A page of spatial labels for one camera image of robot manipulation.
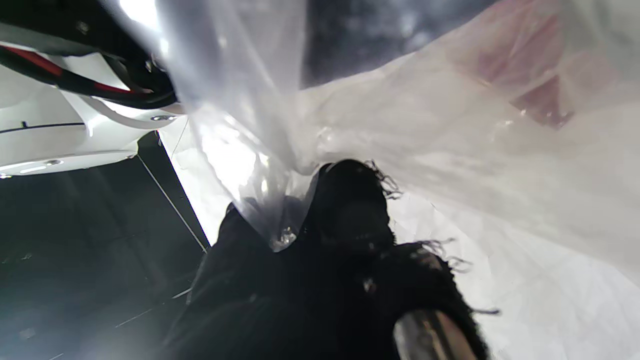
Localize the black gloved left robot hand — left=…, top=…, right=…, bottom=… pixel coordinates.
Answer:
left=165, top=160, right=490, bottom=360

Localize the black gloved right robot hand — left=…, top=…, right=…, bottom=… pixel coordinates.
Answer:
left=304, top=0, right=497, bottom=89

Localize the clear plastic bag of teabags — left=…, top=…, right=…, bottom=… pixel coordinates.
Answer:
left=100, top=0, right=640, bottom=287

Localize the red floral tea canister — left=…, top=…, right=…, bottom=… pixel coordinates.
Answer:
left=475, top=10, right=577, bottom=129

